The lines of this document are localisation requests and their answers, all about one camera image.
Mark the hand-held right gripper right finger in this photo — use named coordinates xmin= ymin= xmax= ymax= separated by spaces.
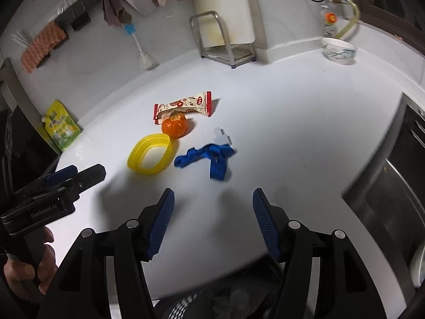
xmin=252 ymin=188 xmax=387 ymax=319

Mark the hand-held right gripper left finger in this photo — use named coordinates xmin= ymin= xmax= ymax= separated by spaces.
xmin=36 ymin=188 xmax=175 ymax=319

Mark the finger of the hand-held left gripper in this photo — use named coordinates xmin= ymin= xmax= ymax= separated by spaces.
xmin=62 ymin=164 xmax=107 ymax=207
xmin=45 ymin=165 xmax=79 ymax=188

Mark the yellow plastic ring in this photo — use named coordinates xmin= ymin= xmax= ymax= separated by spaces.
xmin=127 ymin=133 xmax=175 ymax=175

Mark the dark grey cloth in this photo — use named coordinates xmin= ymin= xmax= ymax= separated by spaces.
xmin=227 ymin=287 xmax=266 ymax=318

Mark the orange shiny ball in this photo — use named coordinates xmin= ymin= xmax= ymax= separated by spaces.
xmin=161 ymin=112 xmax=188 ymax=139

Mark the white plastic piece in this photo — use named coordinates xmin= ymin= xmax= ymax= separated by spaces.
xmin=212 ymin=127 xmax=233 ymax=145

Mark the red and white snack wrapper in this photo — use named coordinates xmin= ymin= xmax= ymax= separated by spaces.
xmin=153 ymin=91 xmax=213 ymax=125

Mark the person's left hand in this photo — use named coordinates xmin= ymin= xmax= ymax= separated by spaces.
xmin=3 ymin=226 xmax=56 ymax=295

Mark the yellow green seasoning pouch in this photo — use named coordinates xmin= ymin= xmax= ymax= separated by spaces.
xmin=42 ymin=100 xmax=82 ymax=152

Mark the black appliance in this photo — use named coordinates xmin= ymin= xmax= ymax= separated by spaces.
xmin=0 ymin=56 xmax=60 ymax=187

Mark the blue and white bottle brush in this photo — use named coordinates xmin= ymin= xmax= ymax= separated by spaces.
xmin=124 ymin=23 xmax=156 ymax=70

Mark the orange wavy sponge cloth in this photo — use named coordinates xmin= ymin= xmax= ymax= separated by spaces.
xmin=21 ymin=21 xmax=69 ymax=74

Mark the steel sink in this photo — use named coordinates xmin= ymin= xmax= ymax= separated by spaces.
xmin=342 ymin=95 xmax=425 ymax=293

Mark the white chopsticks bundle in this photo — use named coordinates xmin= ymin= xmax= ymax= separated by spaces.
xmin=11 ymin=31 xmax=30 ymax=46

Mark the white bowl in sink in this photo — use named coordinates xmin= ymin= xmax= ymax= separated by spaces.
xmin=408 ymin=242 xmax=425 ymax=289

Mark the brown hanging cloth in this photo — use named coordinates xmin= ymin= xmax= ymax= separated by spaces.
xmin=100 ymin=0 xmax=132 ymax=29

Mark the metal cutting board rack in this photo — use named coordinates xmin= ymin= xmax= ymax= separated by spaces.
xmin=189 ymin=11 xmax=257 ymax=69

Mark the white patterned bowl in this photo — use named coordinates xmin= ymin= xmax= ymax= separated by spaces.
xmin=320 ymin=37 xmax=358 ymax=65

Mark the white cutting board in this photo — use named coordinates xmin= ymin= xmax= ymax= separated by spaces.
xmin=193 ymin=0 xmax=268 ymax=49

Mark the dark window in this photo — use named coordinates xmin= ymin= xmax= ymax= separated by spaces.
xmin=352 ymin=0 xmax=425 ymax=70

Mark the yellow gas hose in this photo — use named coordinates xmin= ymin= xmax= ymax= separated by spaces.
xmin=332 ymin=0 xmax=361 ymax=40

